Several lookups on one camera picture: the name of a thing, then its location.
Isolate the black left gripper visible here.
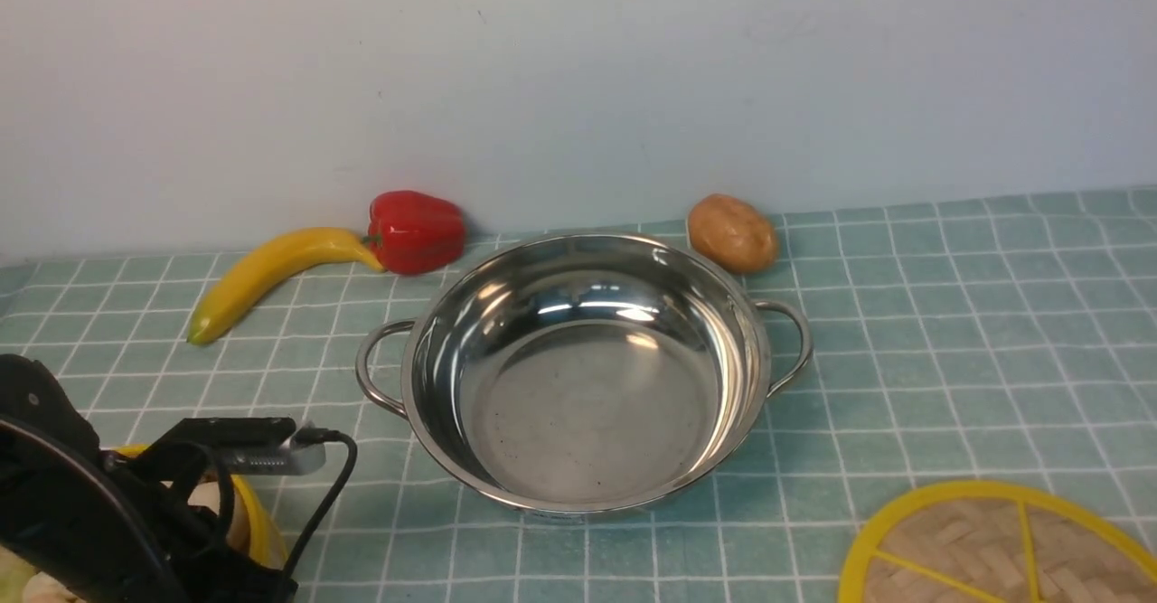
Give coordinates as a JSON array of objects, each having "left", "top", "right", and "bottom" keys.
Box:
[{"left": 1, "top": 354, "right": 299, "bottom": 602}]

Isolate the bamboo steamer basket yellow rim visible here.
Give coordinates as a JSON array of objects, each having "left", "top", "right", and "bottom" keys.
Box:
[{"left": 0, "top": 444, "right": 290, "bottom": 603}]

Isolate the woven bamboo steamer lid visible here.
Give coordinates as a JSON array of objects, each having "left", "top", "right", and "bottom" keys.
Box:
[{"left": 837, "top": 480, "right": 1156, "bottom": 602}]

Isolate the stainless steel pot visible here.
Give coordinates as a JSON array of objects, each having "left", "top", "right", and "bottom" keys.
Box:
[{"left": 354, "top": 230, "right": 815, "bottom": 520}]

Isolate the yellow banana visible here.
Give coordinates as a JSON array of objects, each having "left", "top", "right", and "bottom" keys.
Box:
[{"left": 186, "top": 227, "right": 384, "bottom": 346}]

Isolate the red bell pepper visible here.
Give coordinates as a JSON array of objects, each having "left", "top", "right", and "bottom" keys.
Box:
[{"left": 364, "top": 190, "right": 466, "bottom": 275}]

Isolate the brown potato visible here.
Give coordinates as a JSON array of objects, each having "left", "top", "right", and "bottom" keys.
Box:
[{"left": 686, "top": 193, "right": 780, "bottom": 275}]

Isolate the green checkered tablecloth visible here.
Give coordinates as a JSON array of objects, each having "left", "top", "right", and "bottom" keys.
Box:
[{"left": 3, "top": 190, "right": 1156, "bottom": 602}]

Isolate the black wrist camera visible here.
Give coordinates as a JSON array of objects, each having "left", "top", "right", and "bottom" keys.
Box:
[{"left": 146, "top": 417, "right": 327, "bottom": 476}]

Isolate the black camera cable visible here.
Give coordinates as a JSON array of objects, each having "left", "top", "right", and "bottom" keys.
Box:
[{"left": 280, "top": 427, "right": 359, "bottom": 581}]

